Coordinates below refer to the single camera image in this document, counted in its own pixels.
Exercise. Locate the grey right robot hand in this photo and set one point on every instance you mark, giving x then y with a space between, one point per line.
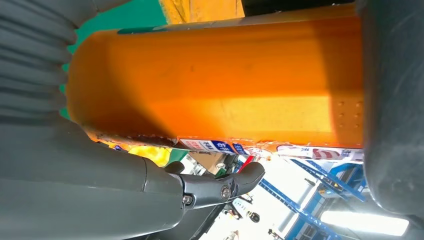
66 198

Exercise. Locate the brown cardboard box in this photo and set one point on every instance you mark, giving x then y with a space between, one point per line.
205 160

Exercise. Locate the blue steel rack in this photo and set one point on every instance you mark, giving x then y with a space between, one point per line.
308 212

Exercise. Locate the ceiling light strip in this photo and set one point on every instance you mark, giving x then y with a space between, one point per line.
364 222

